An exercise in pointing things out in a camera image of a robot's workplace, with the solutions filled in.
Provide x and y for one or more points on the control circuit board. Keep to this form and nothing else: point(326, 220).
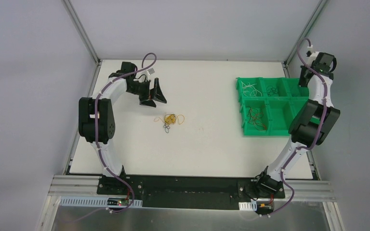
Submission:
point(263, 206)
point(118, 202)

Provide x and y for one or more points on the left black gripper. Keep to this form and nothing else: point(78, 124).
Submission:
point(145, 91)

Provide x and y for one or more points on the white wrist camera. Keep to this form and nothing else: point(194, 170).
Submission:
point(150, 71)
point(312, 52)

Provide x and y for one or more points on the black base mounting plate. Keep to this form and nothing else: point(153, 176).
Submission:
point(186, 192)

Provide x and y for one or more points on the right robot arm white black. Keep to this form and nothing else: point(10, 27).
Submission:
point(310, 126)

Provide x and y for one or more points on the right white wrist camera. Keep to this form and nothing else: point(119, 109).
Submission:
point(312, 52)

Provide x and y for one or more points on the left control circuit board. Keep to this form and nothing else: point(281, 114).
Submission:
point(118, 202)

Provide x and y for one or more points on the right control circuit board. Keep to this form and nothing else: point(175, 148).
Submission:
point(263, 206)

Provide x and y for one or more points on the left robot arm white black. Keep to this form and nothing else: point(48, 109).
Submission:
point(97, 121)

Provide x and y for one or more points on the green divided plastic bin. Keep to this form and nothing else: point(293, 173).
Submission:
point(269, 105)

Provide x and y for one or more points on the aluminium frame rail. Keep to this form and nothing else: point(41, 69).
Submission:
point(75, 185)

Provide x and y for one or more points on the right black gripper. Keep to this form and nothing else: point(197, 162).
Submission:
point(303, 81)

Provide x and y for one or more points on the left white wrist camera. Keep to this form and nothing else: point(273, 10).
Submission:
point(150, 71)

